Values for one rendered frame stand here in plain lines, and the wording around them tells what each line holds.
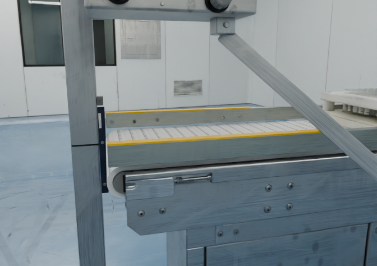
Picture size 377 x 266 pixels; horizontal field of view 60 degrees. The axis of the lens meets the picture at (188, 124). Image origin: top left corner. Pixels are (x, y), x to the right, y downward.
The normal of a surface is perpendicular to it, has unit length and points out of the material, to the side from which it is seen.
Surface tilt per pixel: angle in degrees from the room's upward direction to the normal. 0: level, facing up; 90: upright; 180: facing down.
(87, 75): 90
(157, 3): 90
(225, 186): 90
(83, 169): 90
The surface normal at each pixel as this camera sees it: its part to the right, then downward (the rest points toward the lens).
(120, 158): 0.25, 0.19
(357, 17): -0.92, 0.07
